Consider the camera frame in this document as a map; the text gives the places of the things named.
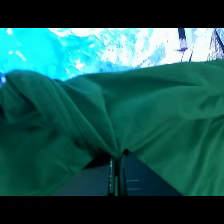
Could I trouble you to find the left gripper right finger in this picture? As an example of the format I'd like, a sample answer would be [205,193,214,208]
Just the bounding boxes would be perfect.
[119,152,184,197]

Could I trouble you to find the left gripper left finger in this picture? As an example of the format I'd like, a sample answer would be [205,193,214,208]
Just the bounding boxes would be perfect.
[53,156,117,197]

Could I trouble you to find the dark green garment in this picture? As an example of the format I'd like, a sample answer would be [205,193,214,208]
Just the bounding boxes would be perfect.
[0,58,224,197]

